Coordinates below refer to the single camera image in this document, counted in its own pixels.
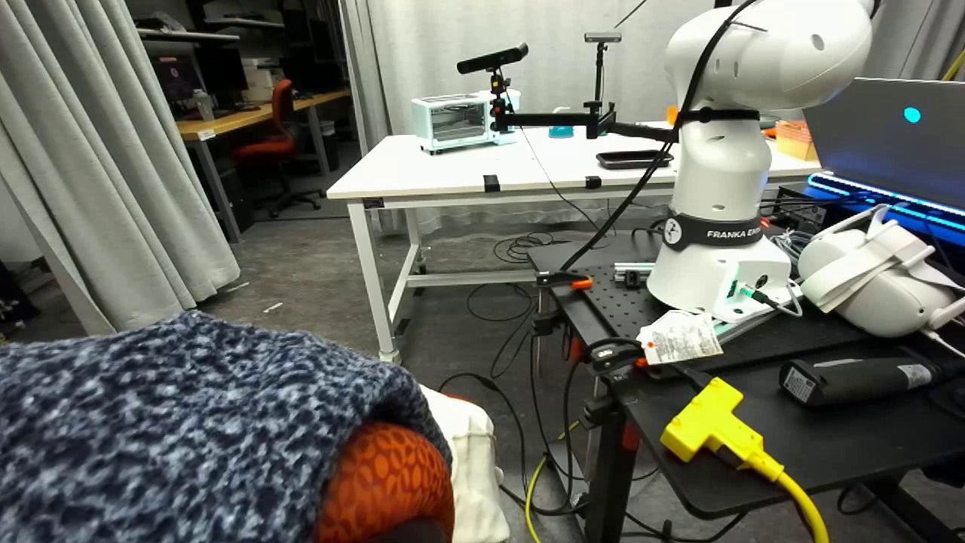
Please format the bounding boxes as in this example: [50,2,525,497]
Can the blue speckled fleece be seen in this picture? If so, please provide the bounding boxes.
[0,314,448,543]

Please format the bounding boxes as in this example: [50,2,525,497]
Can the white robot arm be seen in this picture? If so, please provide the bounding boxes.
[647,0,873,311]

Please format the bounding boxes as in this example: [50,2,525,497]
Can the orange office chair background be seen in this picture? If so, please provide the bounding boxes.
[232,79,319,218]

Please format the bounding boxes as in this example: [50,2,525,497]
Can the white cloth on seat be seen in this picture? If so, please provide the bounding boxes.
[421,389,510,543]

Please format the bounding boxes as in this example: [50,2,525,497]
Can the white table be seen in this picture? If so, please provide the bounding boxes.
[323,118,827,363]

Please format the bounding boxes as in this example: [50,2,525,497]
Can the black phone on table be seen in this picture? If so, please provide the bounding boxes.
[596,150,672,169]

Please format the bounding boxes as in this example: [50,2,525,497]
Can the white paper tag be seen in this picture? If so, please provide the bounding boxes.
[635,311,724,365]

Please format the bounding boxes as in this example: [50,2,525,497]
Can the wooden desk background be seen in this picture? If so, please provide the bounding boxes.
[176,90,350,240]

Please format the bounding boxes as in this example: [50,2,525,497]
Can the black handheld device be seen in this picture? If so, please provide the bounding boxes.
[779,355,965,406]

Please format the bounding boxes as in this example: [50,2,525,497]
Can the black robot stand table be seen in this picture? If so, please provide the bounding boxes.
[531,243,965,543]

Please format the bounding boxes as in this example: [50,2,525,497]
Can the white VR headset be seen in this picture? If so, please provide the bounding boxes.
[797,204,965,337]

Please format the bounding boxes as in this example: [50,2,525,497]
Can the grey curtain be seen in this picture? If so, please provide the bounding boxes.
[0,0,241,334]

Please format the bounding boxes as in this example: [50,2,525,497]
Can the open laptop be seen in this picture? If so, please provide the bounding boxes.
[804,79,965,246]

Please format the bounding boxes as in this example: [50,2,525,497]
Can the black camera on mount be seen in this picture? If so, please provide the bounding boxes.
[454,42,527,134]

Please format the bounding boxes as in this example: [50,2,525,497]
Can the yellow plug with cable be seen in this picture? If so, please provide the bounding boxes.
[659,376,829,543]

